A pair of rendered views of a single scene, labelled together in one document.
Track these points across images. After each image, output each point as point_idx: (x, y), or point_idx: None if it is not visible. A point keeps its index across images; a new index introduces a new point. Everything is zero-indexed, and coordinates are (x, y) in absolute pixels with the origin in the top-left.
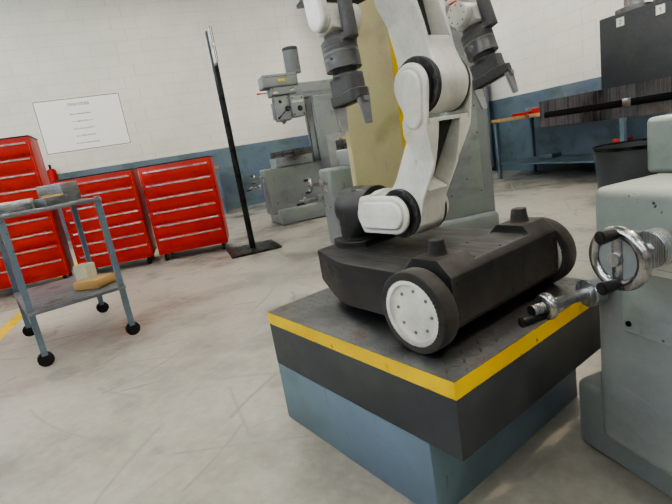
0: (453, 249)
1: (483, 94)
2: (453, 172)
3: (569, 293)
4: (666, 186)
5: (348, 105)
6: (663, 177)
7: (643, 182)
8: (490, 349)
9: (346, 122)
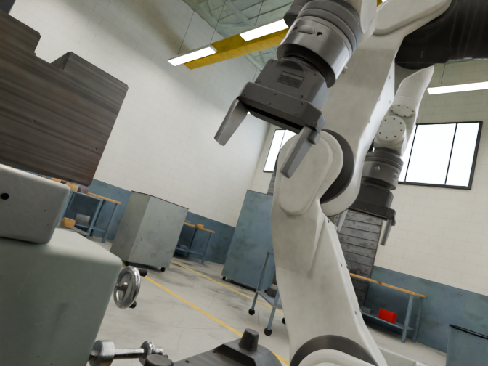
0: (236, 348)
1: (296, 139)
2: (279, 295)
3: (127, 348)
4: (91, 243)
5: (381, 216)
6: (63, 242)
7: (88, 247)
8: None
9: (383, 234)
